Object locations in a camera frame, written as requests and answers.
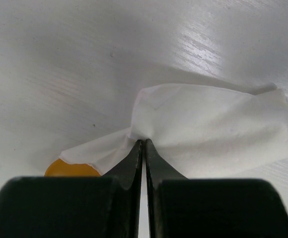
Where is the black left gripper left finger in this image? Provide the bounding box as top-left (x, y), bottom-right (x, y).
top-left (0, 140), bottom-right (143, 238)

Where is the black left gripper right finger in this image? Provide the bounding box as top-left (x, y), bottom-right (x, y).
top-left (144, 140), bottom-right (288, 238)

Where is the orange plastic spoon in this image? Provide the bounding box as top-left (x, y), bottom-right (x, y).
top-left (44, 159), bottom-right (101, 177)

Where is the white paper napkin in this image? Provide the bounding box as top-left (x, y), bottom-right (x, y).
top-left (60, 84), bottom-right (288, 178)

